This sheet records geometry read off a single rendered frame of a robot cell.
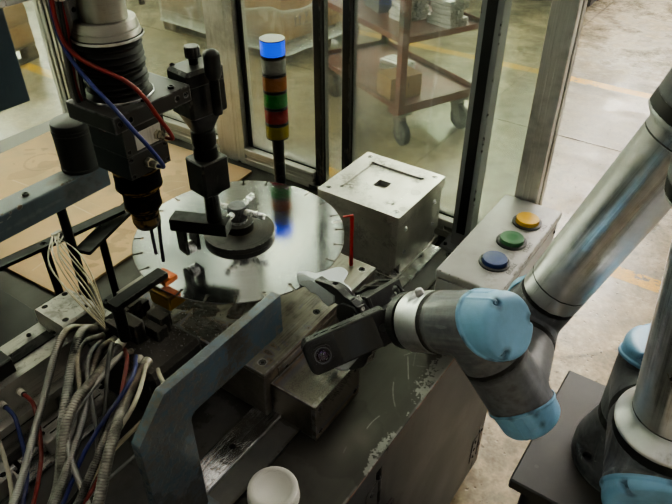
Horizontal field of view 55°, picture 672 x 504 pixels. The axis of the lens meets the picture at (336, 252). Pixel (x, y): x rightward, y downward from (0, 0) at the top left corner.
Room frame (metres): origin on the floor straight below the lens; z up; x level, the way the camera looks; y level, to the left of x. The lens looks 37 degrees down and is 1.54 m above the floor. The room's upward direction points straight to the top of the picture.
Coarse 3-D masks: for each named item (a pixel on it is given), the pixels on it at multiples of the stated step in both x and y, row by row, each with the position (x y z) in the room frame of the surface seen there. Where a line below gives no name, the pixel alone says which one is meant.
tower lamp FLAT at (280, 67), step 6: (264, 60) 1.12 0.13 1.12; (270, 60) 1.11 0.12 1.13; (276, 60) 1.11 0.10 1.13; (282, 60) 1.12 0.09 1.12; (264, 66) 1.12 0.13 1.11; (270, 66) 1.11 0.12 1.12; (276, 66) 1.11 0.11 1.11; (282, 66) 1.12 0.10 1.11; (264, 72) 1.12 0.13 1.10; (270, 72) 1.11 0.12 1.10; (276, 72) 1.11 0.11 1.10; (282, 72) 1.12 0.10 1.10
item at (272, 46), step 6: (264, 36) 1.14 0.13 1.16; (270, 36) 1.14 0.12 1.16; (276, 36) 1.14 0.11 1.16; (282, 36) 1.14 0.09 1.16; (264, 42) 1.11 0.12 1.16; (270, 42) 1.11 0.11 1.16; (276, 42) 1.11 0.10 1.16; (282, 42) 1.12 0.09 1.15; (264, 48) 1.12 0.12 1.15; (270, 48) 1.11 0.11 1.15; (276, 48) 1.11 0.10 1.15; (282, 48) 1.12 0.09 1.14; (264, 54) 1.12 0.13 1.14; (270, 54) 1.11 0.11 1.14; (276, 54) 1.11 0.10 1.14; (282, 54) 1.12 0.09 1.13
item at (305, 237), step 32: (192, 192) 0.96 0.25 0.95; (224, 192) 0.96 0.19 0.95; (256, 192) 0.96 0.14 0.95; (288, 192) 0.96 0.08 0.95; (288, 224) 0.86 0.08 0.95; (320, 224) 0.86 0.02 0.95; (160, 256) 0.77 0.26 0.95; (192, 256) 0.77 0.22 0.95; (224, 256) 0.77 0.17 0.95; (256, 256) 0.77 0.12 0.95; (288, 256) 0.77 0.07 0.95; (320, 256) 0.77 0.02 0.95; (192, 288) 0.70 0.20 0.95; (224, 288) 0.70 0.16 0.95; (256, 288) 0.70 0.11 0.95; (288, 288) 0.70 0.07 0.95
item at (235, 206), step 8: (248, 200) 0.86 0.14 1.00; (224, 208) 0.84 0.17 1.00; (232, 208) 0.82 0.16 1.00; (240, 208) 0.82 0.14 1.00; (232, 216) 0.81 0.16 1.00; (240, 216) 0.82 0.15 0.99; (256, 216) 0.81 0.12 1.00; (264, 216) 0.81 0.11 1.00; (232, 224) 0.82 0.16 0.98; (240, 224) 0.82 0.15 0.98
